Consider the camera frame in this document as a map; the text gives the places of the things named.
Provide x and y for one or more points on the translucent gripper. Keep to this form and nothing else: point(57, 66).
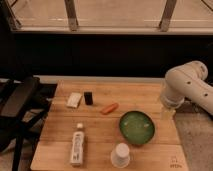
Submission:
point(167, 113)

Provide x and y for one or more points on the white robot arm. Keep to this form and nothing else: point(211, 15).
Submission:
point(187, 81)

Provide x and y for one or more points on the black eraser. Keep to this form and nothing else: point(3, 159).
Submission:
point(88, 98)

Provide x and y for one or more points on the green bowl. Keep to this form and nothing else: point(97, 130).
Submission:
point(136, 127)

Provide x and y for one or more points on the orange carrot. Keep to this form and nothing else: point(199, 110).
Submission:
point(110, 108)

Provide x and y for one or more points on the white bottle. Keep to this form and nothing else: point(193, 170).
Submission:
point(77, 150)

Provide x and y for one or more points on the black chair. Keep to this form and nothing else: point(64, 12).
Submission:
point(24, 107)

